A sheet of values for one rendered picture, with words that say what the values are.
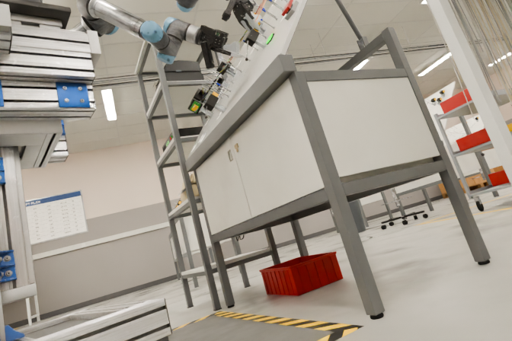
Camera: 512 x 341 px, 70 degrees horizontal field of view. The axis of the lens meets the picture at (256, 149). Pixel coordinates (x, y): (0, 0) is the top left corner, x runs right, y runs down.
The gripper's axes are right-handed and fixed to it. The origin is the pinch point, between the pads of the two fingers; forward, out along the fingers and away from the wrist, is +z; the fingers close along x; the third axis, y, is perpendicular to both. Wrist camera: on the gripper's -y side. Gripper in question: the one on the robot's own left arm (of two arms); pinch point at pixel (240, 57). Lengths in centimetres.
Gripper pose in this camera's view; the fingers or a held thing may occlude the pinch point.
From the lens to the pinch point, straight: 161.8
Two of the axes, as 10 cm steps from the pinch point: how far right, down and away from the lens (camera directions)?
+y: 3.1, -8.7, -3.8
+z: 9.3, 3.6, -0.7
